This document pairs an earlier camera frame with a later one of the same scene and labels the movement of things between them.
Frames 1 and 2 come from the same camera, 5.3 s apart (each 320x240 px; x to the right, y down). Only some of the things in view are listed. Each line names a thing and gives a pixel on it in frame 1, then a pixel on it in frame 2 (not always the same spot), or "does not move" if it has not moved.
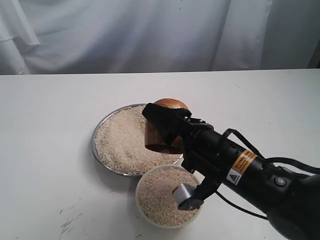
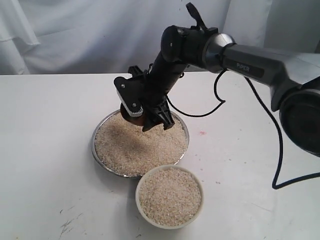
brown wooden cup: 155,137 to 140,120
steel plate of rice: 118,143 does not move
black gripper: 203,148 to 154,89
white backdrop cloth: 42,37 does not move
